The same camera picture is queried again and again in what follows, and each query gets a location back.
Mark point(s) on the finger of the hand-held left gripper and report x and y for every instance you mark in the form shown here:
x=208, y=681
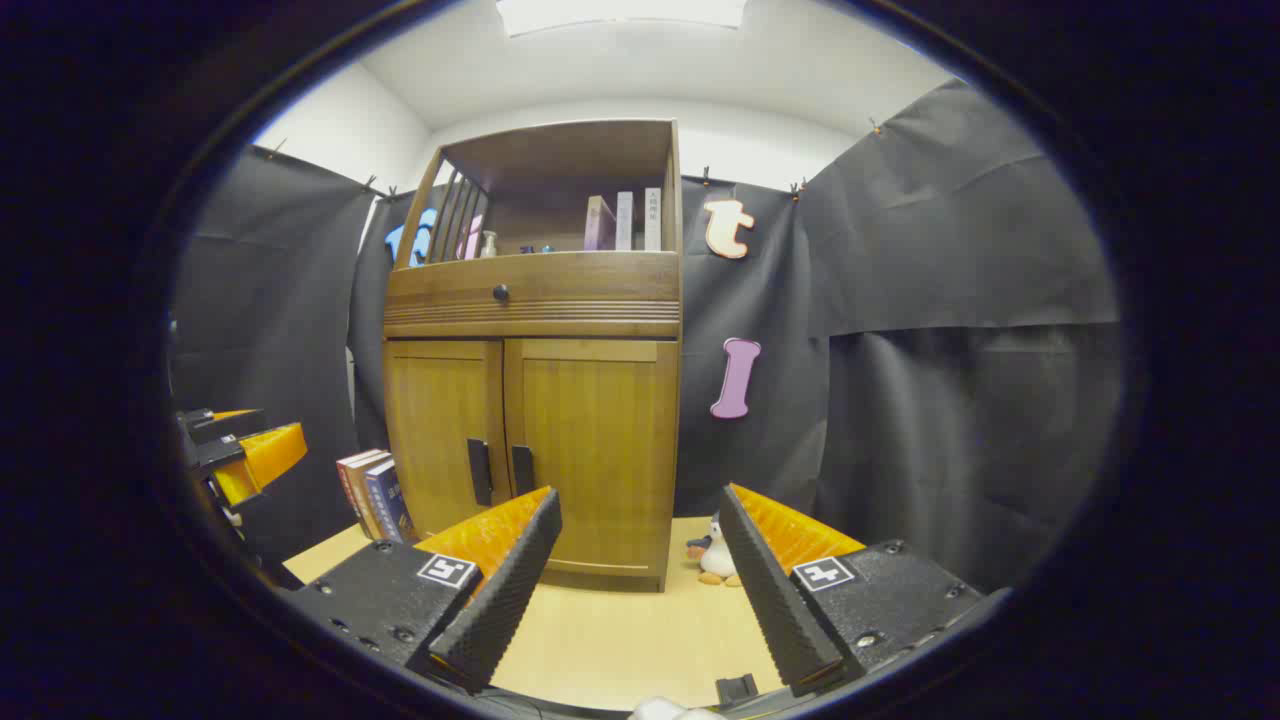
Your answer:
x=215, y=425
x=265, y=455

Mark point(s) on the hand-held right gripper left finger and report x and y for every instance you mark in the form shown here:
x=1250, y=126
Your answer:
x=505, y=590

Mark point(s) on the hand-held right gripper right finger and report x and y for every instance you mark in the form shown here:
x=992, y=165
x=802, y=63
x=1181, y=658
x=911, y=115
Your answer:
x=775, y=600

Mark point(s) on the wooden shoe cabinet door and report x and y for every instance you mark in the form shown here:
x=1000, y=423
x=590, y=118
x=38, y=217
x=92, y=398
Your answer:
x=440, y=430
x=600, y=450

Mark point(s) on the wooden double-door shoe cabinet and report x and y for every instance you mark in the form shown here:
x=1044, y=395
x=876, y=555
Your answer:
x=600, y=310

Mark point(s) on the plush penguin toy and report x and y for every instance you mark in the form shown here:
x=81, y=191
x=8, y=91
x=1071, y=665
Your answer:
x=715, y=560

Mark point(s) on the red book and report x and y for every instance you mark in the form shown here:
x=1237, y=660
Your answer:
x=347, y=480

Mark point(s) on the brown book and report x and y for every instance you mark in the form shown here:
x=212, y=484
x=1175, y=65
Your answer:
x=362, y=490

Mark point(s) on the white cloth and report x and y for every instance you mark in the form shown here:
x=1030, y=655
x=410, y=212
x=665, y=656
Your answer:
x=670, y=711

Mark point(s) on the black backdrop cloth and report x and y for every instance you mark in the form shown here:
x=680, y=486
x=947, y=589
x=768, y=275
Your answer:
x=950, y=300

